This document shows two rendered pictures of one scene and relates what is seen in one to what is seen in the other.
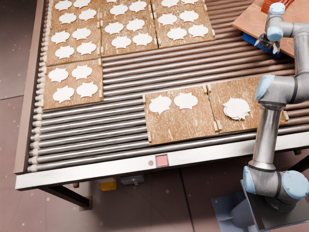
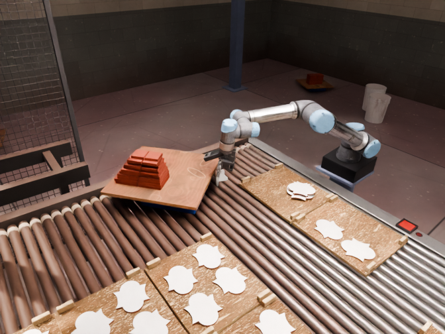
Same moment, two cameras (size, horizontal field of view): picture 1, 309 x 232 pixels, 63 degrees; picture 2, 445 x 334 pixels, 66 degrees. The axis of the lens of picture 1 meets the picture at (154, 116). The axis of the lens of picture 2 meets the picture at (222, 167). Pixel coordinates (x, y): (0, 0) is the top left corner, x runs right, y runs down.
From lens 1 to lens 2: 2.06 m
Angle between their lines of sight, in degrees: 78
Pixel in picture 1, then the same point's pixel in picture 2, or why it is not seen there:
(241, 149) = (332, 184)
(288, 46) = (208, 164)
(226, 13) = (148, 241)
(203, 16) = (171, 262)
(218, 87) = (285, 211)
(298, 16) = not seen: hidden behind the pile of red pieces
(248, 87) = (265, 192)
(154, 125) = (385, 244)
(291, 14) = not seen: hidden behind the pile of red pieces
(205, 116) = (328, 209)
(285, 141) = (298, 166)
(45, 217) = not seen: outside the picture
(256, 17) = (173, 191)
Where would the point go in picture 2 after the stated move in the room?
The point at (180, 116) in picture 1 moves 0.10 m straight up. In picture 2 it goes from (350, 227) to (355, 211)
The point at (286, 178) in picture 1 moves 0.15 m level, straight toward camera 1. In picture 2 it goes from (357, 127) to (385, 134)
